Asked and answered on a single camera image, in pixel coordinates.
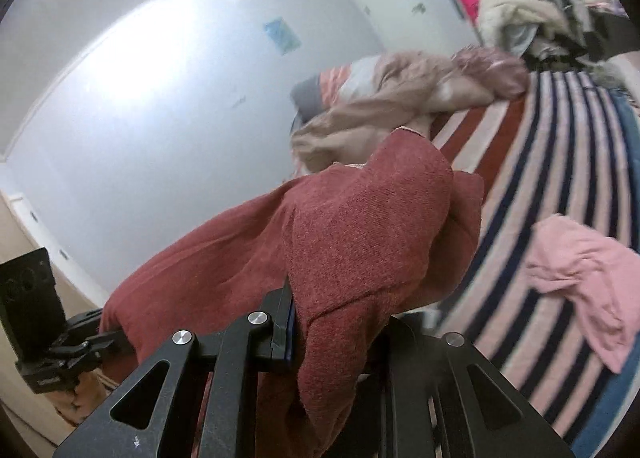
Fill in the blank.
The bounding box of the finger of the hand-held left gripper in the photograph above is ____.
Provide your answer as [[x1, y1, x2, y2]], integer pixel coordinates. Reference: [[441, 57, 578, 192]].
[[60, 310, 132, 369]]

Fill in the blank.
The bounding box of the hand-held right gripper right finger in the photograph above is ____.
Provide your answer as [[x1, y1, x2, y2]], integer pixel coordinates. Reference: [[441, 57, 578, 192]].
[[360, 313, 576, 458]]

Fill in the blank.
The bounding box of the red knit top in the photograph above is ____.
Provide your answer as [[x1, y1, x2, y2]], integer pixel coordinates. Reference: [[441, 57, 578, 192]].
[[99, 130, 485, 458]]

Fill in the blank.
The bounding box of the pile of white bedding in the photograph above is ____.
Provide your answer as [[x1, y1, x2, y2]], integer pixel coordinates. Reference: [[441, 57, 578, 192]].
[[472, 0, 582, 59]]

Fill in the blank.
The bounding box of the pink satin cloth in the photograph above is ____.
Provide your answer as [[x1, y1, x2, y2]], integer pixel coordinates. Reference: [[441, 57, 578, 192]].
[[452, 45, 530, 100]]

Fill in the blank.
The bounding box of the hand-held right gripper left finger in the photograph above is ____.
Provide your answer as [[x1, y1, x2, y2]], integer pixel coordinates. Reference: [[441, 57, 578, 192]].
[[52, 283, 297, 458]]

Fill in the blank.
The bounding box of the pink garment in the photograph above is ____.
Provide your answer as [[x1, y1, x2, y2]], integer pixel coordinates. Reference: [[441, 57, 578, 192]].
[[524, 215, 640, 374]]

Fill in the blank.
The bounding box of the pink duvet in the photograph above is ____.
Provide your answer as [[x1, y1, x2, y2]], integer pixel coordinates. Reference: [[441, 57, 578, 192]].
[[290, 50, 496, 175]]

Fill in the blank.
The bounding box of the blue wall poster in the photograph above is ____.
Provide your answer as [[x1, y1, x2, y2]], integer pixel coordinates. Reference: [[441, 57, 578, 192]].
[[263, 18, 302, 56]]

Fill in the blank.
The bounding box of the striped bed sheet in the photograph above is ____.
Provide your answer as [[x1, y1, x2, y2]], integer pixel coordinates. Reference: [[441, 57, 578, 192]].
[[430, 70, 640, 458]]

